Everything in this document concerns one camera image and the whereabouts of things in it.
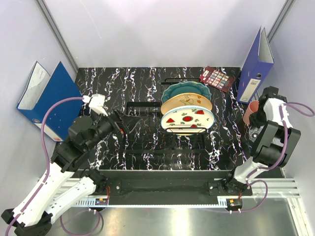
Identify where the dark red card booklet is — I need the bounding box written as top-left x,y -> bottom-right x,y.
199,66 -> 235,92

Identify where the white watermelon plate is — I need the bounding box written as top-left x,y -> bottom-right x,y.
161,106 -> 215,133

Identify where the black wire dish rack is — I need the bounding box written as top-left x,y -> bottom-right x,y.
126,78 -> 215,153

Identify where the pink plastic cup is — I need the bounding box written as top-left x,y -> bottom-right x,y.
243,100 -> 259,125

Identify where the clear glass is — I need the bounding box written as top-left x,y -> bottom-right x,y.
249,126 -> 261,143

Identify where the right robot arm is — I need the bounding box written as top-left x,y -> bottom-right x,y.
222,86 -> 301,195

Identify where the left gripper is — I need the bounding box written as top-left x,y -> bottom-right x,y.
86,106 -> 141,150

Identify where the purple binder right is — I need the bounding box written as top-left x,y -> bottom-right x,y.
237,28 -> 274,104

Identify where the beige bird plate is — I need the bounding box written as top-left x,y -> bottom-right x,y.
160,93 -> 213,115

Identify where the blue binder left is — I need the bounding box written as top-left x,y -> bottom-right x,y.
17,62 -> 83,142

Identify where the teal scalloped plate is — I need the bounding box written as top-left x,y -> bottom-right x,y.
161,81 -> 212,103

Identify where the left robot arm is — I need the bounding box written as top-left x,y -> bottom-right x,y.
1,110 -> 140,236

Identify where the white cable duct rail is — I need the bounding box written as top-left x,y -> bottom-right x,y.
73,196 -> 243,209

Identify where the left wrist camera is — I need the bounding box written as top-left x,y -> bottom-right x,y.
83,94 -> 108,116

